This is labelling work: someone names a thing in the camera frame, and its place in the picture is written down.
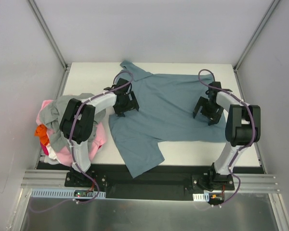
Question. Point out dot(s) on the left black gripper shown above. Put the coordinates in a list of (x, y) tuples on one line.
[(127, 103)]

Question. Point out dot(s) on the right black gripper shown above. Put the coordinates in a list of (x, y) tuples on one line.
[(208, 110)]

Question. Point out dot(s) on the blue-grey t shirt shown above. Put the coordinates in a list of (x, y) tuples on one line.
[(166, 104)]

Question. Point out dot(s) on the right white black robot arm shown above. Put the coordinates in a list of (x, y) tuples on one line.
[(242, 130)]

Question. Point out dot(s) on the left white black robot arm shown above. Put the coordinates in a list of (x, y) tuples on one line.
[(79, 117)]

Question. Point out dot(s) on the grey t shirt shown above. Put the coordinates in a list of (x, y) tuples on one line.
[(51, 116)]

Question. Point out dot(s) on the pink t shirt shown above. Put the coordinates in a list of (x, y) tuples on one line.
[(64, 156)]

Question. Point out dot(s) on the orange t shirt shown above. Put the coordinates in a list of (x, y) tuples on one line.
[(41, 133)]

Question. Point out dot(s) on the white t shirt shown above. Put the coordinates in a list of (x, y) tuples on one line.
[(50, 155)]

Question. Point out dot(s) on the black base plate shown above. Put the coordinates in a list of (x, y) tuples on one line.
[(172, 192)]

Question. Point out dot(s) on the right slotted cable duct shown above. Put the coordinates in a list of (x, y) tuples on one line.
[(201, 197)]

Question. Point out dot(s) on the slotted cable duct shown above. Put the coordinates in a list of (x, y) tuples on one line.
[(66, 194), (201, 197)]

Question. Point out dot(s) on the aluminium front rail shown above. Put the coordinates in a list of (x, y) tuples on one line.
[(255, 184)]

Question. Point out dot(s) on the left slotted cable duct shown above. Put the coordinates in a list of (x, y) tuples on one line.
[(66, 194)]

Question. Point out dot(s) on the right aluminium frame post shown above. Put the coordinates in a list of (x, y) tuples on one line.
[(257, 32)]

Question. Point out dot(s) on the aluminium frame post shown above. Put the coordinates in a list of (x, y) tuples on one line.
[(257, 32), (47, 33)]

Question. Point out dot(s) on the left aluminium frame post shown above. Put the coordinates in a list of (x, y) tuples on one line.
[(47, 33)]

